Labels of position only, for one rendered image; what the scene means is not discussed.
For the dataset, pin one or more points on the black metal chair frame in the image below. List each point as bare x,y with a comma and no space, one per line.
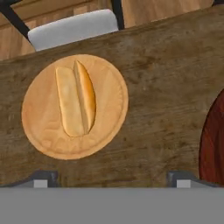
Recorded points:
118,11

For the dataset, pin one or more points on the round light wooden plate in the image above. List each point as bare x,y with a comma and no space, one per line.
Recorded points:
43,116

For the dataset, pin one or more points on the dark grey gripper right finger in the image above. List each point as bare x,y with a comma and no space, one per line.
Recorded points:
181,178

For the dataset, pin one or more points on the split hot dog bun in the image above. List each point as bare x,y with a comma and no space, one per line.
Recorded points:
76,99

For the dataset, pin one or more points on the white cushioned chair seat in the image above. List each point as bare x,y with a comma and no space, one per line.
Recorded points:
73,27

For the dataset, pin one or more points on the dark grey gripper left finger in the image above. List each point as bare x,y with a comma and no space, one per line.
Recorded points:
43,178

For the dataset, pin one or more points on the dark red wooden bowl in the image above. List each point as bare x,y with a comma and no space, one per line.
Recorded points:
213,145

